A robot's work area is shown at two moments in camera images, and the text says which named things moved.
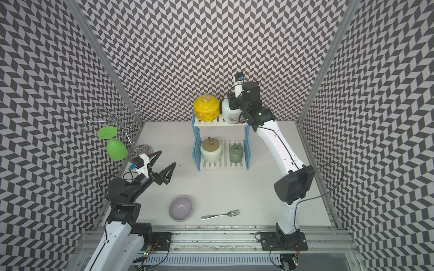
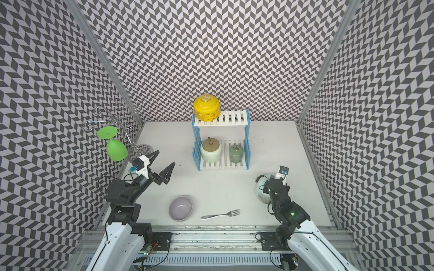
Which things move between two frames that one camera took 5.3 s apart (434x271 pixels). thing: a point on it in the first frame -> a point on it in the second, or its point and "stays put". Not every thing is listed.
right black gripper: [232, 101] -> [265, 188]
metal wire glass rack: [119, 117] stays put
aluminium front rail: [186, 239] stays put
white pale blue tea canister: [230, 116] -> [264, 197]
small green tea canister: [236, 152] stays put
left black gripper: [161, 177] stays put
